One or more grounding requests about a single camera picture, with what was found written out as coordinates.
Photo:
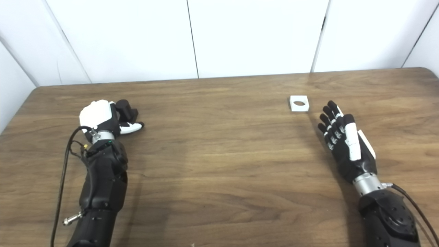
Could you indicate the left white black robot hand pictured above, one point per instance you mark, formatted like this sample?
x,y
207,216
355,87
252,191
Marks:
x,y
97,115

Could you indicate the black peg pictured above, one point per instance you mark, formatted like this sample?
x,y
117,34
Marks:
x,y
125,109

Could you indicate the white square piece with hole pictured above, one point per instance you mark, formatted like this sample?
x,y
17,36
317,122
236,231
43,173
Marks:
x,y
298,108

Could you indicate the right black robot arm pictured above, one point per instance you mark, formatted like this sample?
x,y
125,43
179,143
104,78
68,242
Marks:
x,y
387,219

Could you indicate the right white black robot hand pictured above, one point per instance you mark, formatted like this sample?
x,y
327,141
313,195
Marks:
x,y
346,159

